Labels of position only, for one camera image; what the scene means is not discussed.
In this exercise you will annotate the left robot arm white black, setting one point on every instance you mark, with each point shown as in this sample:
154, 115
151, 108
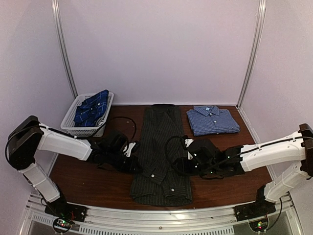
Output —
32, 136

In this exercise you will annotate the dark blue plaid shirt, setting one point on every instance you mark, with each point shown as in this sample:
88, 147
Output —
91, 110

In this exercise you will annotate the white plastic laundry basket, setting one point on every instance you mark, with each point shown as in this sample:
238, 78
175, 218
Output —
67, 123

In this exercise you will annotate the aluminium front rail base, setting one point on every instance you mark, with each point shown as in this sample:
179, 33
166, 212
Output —
107, 221

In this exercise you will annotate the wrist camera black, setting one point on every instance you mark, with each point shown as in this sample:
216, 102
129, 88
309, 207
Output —
201, 151
117, 142

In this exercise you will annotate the left aluminium frame post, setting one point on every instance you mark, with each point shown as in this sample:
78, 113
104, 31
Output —
62, 46

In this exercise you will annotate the right aluminium frame post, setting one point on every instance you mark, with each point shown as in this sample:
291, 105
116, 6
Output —
260, 20

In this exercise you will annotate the black pinstriped long sleeve shirt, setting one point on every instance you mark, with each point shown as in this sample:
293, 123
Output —
158, 184

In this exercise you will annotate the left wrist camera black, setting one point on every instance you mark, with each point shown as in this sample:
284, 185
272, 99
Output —
117, 142

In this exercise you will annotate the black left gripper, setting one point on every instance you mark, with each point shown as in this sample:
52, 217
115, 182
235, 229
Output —
133, 162

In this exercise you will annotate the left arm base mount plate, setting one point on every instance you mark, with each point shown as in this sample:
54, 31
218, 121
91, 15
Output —
67, 211

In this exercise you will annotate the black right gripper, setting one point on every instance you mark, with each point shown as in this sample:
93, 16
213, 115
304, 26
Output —
182, 164

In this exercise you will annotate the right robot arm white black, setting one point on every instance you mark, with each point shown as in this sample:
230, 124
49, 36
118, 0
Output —
289, 158

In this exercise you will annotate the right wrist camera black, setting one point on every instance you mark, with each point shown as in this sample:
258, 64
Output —
201, 151

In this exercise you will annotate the left round controller board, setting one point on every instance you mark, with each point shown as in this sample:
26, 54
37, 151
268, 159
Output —
61, 225

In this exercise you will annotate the aluminium frame post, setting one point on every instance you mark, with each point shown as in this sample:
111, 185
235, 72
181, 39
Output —
62, 46
260, 20

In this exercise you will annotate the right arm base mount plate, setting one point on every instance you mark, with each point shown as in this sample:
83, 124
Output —
253, 210

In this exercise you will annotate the round controller board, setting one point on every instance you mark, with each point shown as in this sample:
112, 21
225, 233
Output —
260, 225
61, 225

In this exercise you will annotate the right round controller board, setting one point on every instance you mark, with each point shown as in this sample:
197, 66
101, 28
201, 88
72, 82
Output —
260, 225

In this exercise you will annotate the light blue checked folded shirt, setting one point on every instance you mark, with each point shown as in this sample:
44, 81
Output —
209, 120

